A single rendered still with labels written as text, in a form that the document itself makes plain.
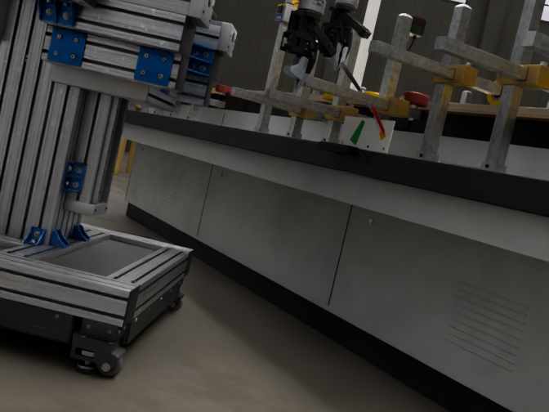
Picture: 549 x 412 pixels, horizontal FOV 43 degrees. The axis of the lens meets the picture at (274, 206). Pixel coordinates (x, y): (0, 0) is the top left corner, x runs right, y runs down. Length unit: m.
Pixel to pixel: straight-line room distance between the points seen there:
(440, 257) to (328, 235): 0.61
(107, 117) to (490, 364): 1.28
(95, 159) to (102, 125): 0.10
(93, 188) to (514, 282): 1.21
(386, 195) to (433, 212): 0.22
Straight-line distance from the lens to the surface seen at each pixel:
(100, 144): 2.06
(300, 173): 2.54
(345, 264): 2.57
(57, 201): 2.05
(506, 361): 2.02
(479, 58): 1.71
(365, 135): 2.23
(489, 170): 1.83
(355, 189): 2.26
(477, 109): 2.15
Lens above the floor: 0.61
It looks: 4 degrees down
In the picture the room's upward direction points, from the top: 13 degrees clockwise
